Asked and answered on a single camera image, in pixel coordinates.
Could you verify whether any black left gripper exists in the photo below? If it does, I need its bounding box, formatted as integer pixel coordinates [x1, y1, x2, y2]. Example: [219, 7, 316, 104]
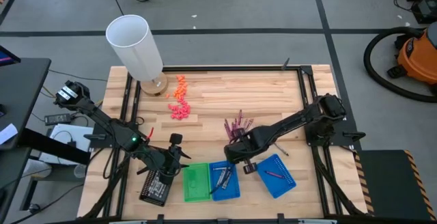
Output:
[150, 133, 192, 184]

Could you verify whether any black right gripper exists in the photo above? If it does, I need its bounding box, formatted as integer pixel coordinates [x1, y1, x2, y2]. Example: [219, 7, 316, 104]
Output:
[224, 133, 264, 175]

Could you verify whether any blue slotted plastic basket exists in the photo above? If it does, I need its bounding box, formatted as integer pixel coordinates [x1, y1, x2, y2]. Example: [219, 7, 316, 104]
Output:
[255, 153, 297, 199]
[208, 160, 241, 202]

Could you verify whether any green slotted plastic basket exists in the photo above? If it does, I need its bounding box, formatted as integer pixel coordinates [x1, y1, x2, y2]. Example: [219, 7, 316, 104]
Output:
[182, 163, 212, 203]

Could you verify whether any pink foam earplug pile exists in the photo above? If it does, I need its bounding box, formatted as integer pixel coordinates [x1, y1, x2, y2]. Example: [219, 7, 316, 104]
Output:
[167, 98, 192, 121]

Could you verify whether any black slotted plastic basket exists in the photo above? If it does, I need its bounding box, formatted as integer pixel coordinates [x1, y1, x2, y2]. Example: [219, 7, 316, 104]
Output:
[139, 169, 171, 207]

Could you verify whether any orange foam earplug pile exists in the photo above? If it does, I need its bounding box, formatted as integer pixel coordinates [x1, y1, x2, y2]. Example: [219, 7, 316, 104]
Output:
[166, 74, 189, 99]

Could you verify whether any white lamp with wooden base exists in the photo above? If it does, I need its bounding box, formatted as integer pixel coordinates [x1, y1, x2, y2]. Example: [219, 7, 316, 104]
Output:
[105, 14, 169, 97]

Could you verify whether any white flat box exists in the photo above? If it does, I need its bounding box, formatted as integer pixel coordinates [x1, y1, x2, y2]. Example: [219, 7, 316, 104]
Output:
[38, 124, 94, 166]

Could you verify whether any black power adapter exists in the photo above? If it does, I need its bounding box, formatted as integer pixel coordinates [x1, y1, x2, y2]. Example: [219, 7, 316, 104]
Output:
[44, 113, 72, 126]

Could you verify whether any black desk beam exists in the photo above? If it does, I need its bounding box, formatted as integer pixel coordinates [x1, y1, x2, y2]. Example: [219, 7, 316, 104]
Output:
[18, 128, 91, 165]

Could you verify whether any black platform with hazard stripes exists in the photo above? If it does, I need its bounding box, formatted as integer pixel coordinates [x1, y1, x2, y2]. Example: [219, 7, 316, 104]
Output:
[353, 149, 437, 222]

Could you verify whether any orange shop vacuum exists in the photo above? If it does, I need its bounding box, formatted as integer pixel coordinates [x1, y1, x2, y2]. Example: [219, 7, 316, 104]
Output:
[363, 26, 437, 103]
[387, 21, 437, 97]

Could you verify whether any black desk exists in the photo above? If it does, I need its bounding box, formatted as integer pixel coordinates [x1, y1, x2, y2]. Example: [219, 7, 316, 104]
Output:
[0, 57, 52, 152]

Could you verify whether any white paper sheet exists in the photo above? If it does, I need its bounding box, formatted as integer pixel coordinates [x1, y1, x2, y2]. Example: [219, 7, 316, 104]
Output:
[0, 123, 18, 145]

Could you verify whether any laptop screen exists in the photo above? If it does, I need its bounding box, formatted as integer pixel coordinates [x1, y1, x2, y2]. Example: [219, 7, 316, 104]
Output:
[0, 45, 21, 67]

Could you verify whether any black aluminium table frame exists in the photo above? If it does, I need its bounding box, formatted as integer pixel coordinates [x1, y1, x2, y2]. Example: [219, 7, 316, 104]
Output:
[77, 65, 369, 224]

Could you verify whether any black floor cable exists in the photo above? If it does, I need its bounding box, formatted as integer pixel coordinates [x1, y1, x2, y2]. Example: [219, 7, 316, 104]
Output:
[47, 68, 109, 83]

